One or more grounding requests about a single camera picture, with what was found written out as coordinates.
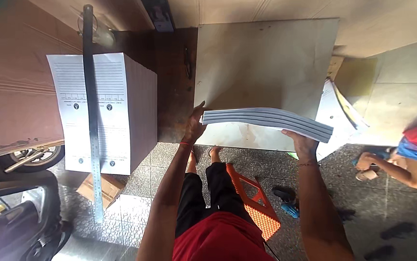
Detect person's right hand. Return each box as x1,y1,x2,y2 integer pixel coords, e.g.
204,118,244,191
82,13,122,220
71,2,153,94
281,129,319,165

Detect person's left hand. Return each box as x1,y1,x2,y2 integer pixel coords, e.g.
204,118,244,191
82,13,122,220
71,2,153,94
182,101,207,145

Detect thick bundle of paper sheets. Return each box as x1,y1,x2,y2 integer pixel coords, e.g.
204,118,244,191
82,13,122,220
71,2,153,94
202,107,334,144

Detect person's left forearm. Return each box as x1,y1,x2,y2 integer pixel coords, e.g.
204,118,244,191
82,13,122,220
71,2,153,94
136,141,194,261

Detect person's right forearm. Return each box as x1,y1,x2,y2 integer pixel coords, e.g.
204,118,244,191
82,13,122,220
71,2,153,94
297,161,355,261

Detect pile of loose white papers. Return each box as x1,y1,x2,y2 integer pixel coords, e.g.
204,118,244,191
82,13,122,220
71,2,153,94
315,78,370,162

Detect tall stack of printed sheets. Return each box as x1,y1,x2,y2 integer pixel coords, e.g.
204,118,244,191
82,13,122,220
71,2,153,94
46,52,158,176

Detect black and blue sandal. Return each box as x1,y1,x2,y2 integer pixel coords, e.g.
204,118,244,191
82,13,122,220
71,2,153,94
272,186,300,219

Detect large grey-white board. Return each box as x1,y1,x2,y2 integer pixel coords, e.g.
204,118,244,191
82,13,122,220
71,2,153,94
194,18,339,152

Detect person's legs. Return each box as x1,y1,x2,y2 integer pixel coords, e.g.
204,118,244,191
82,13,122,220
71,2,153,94
175,146,261,239

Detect orange plastic stool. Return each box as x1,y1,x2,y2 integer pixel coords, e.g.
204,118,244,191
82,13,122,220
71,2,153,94
226,163,281,241

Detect large tan cardboard sheet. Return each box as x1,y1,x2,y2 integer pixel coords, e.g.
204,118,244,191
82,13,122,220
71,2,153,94
24,0,417,59

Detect dark flat picture panel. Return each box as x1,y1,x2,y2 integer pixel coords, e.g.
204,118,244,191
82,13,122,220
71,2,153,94
141,0,175,32

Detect long metal ruler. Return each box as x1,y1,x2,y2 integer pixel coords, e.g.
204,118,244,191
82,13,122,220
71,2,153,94
83,4,104,224

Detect clear round glass object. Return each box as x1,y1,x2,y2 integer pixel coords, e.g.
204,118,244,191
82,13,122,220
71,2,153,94
77,12,116,48

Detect brown cardboard box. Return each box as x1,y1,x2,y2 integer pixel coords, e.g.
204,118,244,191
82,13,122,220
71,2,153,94
76,173,125,210

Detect person's body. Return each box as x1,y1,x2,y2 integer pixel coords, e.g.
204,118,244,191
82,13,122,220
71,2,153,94
172,211,276,261

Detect dark sandal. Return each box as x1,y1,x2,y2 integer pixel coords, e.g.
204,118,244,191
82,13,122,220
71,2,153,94
364,245,396,261
380,222,417,240

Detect motorcycle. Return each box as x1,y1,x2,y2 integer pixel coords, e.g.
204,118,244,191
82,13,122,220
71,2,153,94
0,145,74,261

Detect large reddish-brown cardboard sheet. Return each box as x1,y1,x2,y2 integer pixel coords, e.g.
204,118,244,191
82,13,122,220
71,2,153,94
0,0,84,161

